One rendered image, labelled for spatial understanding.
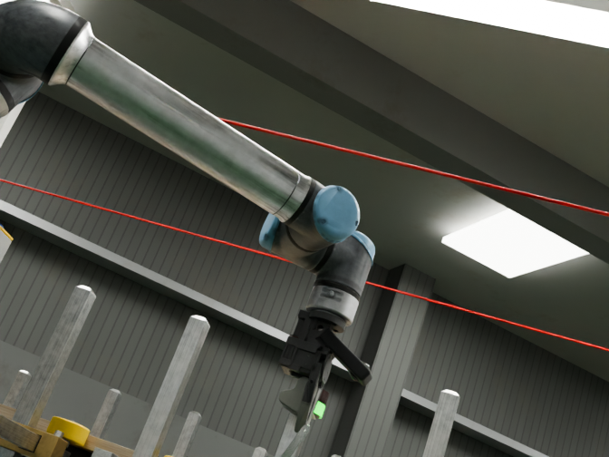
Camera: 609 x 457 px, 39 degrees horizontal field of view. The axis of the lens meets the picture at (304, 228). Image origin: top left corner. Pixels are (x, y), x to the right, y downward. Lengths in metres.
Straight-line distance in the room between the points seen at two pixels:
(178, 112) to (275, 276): 5.37
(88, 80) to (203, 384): 5.15
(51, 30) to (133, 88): 0.15
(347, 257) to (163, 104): 0.45
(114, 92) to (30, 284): 4.94
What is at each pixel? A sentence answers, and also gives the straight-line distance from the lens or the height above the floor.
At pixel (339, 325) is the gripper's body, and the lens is 1.56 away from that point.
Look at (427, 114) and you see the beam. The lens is 4.58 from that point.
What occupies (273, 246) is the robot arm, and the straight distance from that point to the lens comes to 1.54.
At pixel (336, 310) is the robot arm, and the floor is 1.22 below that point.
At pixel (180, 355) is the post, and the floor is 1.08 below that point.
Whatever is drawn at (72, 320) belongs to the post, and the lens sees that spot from 1.76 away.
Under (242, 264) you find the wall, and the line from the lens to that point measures 6.62.
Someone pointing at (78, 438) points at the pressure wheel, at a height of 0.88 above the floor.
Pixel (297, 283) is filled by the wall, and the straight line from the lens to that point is 6.76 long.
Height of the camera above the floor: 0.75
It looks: 22 degrees up
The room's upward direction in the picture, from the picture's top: 21 degrees clockwise
